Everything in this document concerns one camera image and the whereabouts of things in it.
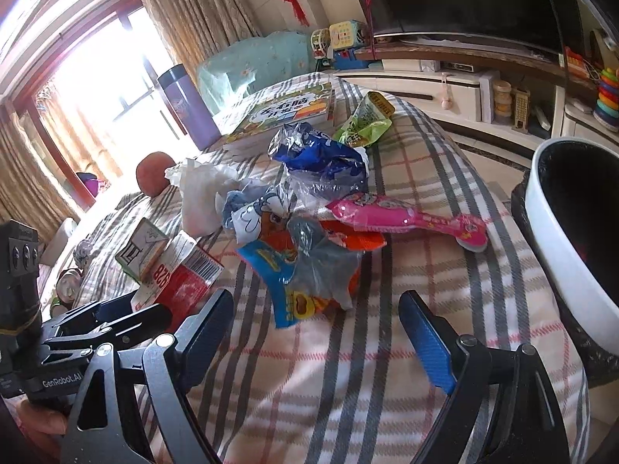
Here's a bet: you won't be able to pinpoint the white tissue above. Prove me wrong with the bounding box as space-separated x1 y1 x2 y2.
165 158 240 238

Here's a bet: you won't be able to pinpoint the orange blue snack wrapper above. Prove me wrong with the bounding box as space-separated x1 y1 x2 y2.
237 216 386 329

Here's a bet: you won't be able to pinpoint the blue transparent plastic bag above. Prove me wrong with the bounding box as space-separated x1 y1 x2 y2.
268 123 368 202

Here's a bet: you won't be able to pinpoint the green snack wrapper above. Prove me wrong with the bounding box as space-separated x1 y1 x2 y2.
333 91 395 148

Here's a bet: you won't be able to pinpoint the white rimmed black trash bin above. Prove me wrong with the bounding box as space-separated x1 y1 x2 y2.
511 137 618 387

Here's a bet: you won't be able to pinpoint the person's left hand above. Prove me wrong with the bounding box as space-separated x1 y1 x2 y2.
16 399 68 460

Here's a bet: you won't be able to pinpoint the small green white carton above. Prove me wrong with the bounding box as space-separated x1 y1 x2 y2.
115 218 170 284

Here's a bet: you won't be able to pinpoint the red cardboard box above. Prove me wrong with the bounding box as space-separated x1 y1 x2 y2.
131 230 224 332

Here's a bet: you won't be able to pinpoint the plaid grey red tablecloth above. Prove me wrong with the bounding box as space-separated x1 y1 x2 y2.
38 71 592 464

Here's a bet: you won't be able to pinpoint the red apple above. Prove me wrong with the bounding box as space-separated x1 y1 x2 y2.
135 152 176 197

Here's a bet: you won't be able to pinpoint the pink toothbrush package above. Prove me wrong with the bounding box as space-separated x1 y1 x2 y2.
326 192 489 252

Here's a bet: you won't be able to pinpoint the purple thermos bottle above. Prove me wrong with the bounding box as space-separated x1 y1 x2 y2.
157 64 221 151

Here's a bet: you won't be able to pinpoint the white tv cabinet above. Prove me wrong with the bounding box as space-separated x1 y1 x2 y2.
338 67 618 155

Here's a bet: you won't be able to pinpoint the children's activity book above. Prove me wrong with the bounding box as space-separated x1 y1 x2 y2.
221 82 336 155

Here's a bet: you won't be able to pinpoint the wooden abacus toy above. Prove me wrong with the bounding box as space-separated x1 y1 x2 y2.
512 88 531 133

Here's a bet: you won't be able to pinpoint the teal floral covered bundle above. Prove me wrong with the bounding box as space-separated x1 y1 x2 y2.
196 31 316 115

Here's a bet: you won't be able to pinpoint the stacked round wooden containers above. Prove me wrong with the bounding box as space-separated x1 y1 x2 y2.
492 80 512 123

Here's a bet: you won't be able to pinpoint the red toy telephone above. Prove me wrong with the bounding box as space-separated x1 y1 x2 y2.
564 47 592 80

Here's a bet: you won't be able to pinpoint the beige patterned curtain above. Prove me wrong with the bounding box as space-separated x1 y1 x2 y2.
140 0 261 81

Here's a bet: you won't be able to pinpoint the black curved television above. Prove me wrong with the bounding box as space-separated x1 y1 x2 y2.
360 0 585 53

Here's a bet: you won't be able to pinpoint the yellow toy phone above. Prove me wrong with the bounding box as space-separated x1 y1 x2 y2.
328 20 366 50

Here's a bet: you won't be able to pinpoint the black tracking camera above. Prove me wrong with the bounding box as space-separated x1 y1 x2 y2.
1 220 41 338

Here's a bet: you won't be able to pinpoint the rainbow stacking ring toy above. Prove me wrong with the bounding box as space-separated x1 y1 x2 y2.
593 67 619 133

